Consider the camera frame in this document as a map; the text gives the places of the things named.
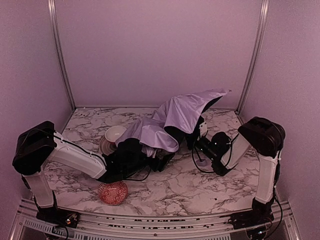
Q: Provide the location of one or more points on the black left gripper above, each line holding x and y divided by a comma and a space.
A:
155, 163

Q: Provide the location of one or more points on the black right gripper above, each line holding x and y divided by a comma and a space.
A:
190, 139

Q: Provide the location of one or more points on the lilac folding umbrella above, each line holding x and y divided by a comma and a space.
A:
168, 125

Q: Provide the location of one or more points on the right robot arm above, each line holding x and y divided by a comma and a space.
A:
265, 136

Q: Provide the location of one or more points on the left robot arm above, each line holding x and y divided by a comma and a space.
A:
42, 144

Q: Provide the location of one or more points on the patterned plate under bowl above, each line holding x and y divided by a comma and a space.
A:
106, 147

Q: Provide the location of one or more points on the white bowl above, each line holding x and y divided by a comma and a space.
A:
113, 133

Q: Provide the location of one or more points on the red patterned bowl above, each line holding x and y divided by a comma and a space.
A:
112, 193

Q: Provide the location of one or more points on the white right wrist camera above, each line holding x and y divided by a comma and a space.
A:
203, 130

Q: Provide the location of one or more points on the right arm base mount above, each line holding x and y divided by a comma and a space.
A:
249, 218

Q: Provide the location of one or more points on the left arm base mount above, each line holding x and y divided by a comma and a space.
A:
61, 217

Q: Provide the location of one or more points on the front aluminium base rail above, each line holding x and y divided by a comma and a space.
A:
101, 226

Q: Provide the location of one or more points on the right aluminium frame post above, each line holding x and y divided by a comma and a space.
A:
261, 27

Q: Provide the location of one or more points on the aluminium frame post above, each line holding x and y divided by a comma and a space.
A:
59, 52
261, 27

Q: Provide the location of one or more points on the left aluminium frame post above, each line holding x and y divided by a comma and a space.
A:
59, 52

